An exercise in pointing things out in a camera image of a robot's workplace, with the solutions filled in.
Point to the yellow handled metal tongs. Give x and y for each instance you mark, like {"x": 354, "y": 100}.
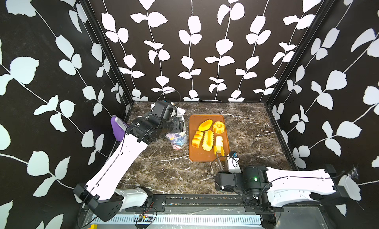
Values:
{"x": 221, "y": 158}

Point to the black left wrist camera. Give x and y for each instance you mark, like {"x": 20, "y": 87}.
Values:
{"x": 164, "y": 110}

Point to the pale glazed bread loaf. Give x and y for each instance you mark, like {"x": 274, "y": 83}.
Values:
{"x": 219, "y": 146}

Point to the black front mounting rail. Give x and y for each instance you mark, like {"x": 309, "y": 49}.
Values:
{"x": 161, "y": 202}

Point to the ring shaped bundt bread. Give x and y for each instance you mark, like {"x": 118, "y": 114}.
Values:
{"x": 218, "y": 127}

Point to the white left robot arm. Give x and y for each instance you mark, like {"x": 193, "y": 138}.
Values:
{"x": 100, "y": 193}

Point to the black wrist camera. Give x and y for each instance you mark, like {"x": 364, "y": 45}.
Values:
{"x": 233, "y": 165}
{"x": 164, "y": 110}

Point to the purple plastic box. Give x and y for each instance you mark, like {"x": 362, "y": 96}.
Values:
{"x": 119, "y": 127}

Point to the segmented pull-apart bread roll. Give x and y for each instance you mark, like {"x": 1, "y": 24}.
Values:
{"x": 197, "y": 139}

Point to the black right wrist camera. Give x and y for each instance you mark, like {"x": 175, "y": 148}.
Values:
{"x": 233, "y": 165}

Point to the brown plastic tray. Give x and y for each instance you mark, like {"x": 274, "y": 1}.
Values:
{"x": 198, "y": 154}

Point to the small electronics circuit board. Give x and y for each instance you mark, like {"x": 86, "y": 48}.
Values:
{"x": 144, "y": 219}

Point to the long ridged yellow bread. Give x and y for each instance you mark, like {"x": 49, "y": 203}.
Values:
{"x": 208, "y": 140}

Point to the white slotted cable duct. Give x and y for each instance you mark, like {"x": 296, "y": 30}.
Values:
{"x": 181, "y": 219}

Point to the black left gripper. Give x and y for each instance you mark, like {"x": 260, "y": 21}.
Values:
{"x": 177, "y": 123}

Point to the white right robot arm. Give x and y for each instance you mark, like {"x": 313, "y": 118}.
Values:
{"x": 270, "y": 188}

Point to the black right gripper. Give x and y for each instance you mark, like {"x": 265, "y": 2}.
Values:
{"x": 223, "y": 174}

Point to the oval yellow bread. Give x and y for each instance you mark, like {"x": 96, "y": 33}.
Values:
{"x": 204, "y": 126}

